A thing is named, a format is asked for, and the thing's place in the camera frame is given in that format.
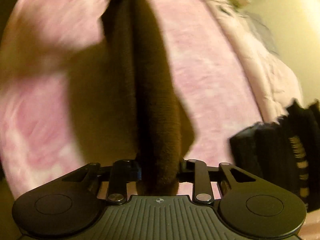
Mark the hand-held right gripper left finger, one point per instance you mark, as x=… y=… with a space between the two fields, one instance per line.
x=138 y=173

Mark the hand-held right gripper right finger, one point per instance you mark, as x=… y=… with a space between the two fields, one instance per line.
x=184 y=171

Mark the brown knit sweater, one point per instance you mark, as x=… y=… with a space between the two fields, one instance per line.
x=157 y=130

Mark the dark folded clothes stack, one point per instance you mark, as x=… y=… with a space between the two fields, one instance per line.
x=270 y=150

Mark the pink floral blanket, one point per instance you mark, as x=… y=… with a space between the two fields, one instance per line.
x=205 y=75

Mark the pale pink duvet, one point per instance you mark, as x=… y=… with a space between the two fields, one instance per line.
x=262 y=75

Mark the grey pillow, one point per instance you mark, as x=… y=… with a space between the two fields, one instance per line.
x=265 y=32

